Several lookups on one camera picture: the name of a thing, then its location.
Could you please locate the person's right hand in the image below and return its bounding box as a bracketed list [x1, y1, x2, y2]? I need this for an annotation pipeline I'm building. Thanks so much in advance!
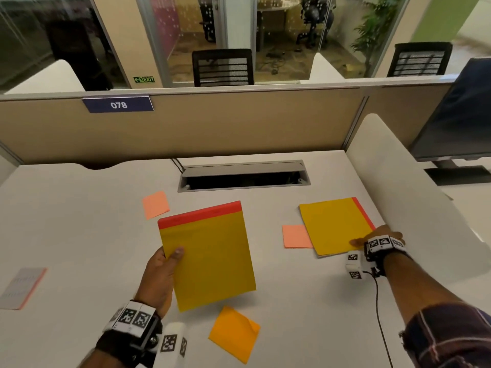
[349, 225, 406, 249]

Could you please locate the person's left hand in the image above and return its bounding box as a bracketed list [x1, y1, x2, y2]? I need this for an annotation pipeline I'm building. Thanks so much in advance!
[133, 246, 185, 318]

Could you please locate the yellow notepad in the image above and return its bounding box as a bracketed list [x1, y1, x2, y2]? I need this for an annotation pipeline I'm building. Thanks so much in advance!
[299, 196, 376, 259]
[158, 200, 257, 313]

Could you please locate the pink sticky note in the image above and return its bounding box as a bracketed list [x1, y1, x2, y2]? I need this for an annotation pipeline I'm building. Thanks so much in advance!
[282, 225, 314, 249]
[142, 190, 171, 221]

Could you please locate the orange sticky note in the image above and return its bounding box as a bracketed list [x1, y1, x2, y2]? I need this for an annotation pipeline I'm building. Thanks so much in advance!
[208, 305, 261, 365]

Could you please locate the white lined sticky note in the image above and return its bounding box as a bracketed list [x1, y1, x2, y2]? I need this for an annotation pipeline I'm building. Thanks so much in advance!
[0, 267, 48, 311]

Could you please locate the person's right forearm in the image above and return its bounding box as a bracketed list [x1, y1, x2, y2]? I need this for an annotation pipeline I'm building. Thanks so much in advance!
[383, 250, 491, 368]

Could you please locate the person's left forearm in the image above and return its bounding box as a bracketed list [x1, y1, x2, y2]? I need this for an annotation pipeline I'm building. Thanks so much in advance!
[78, 348, 116, 368]

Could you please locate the white desk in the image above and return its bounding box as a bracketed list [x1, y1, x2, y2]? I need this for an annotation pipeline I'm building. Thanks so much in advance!
[416, 158, 491, 246]
[0, 150, 476, 368]

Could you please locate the blue desk number plate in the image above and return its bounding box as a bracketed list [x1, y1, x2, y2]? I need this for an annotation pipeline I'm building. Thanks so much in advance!
[81, 95, 155, 114]

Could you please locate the right marker wristband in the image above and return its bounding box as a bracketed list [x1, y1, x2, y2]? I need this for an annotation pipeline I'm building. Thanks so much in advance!
[363, 234, 408, 279]

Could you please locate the marker wristband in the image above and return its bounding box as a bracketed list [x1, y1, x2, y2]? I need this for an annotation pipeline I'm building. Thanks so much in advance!
[363, 234, 408, 279]
[95, 301, 164, 368]

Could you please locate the white side divider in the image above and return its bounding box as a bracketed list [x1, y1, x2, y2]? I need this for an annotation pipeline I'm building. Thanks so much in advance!
[345, 113, 491, 284]
[300, 52, 346, 84]
[4, 59, 86, 96]

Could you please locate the left marker wristband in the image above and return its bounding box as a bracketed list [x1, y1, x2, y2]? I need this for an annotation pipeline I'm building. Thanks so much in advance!
[95, 301, 164, 368]

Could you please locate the beige partition panel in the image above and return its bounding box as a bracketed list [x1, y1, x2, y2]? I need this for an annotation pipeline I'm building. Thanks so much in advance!
[343, 82, 455, 150]
[0, 86, 365, 169]

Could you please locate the black computer monitor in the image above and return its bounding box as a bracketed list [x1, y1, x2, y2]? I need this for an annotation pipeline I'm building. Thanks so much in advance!
[409, 57, 491, 187]

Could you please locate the black mesh office chair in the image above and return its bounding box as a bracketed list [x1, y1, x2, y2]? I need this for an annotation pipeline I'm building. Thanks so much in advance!
[191, 48, 255, 88]
[386, 41, 453, 78]

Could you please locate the green potted plant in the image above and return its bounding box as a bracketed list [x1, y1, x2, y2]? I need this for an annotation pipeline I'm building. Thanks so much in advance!
[351, 0, 404, 75]

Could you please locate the black swivel office chair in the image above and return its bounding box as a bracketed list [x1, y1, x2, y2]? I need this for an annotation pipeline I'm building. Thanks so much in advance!
[197, 0, 217, 43]
[46, 20, 114, 91]
[295, 0, 337, 50]

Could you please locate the round meeting table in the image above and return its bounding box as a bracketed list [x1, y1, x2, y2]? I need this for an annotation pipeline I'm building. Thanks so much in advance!
[256, 0, 302, 52]

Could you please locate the white glass room door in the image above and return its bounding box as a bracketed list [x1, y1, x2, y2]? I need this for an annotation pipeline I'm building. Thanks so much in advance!
[224, 0, 256, 50]

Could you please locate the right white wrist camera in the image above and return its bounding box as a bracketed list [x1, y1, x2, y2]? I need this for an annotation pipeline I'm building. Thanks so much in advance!
[345, 250, 365, 280]

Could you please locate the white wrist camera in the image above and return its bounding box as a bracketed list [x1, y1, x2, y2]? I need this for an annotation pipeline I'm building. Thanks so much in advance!
[345, 250, 365, 280]
[153, 321, 189, 368]

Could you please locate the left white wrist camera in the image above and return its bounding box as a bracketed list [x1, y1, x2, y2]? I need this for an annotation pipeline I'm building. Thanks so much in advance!
[153, 321, 189, 368]

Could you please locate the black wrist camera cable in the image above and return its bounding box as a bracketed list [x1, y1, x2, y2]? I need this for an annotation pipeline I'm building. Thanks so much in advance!
[362, 270, 396, 368]

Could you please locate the grey open cable tray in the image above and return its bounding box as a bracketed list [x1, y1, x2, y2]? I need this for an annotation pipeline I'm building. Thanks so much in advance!
[177, 159, 311, 193]

